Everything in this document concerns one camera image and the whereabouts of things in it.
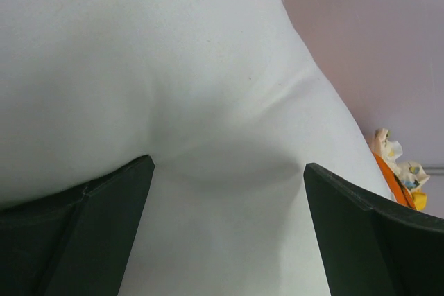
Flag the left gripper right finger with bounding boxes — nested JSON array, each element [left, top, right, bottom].
[[304, 163, 443, 295]]

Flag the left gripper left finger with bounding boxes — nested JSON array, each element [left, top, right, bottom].
[[1, 156, 155, 296]]

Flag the white pillow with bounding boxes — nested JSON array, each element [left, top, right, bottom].
[[1, 0, 390, 295]]

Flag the orange black-patterned plush pillowcase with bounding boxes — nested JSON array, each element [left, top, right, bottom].
[[373, 153, 416, 210]]

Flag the yellow and white floral cloth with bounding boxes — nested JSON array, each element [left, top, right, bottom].
[[367, 128, 430, 211]]

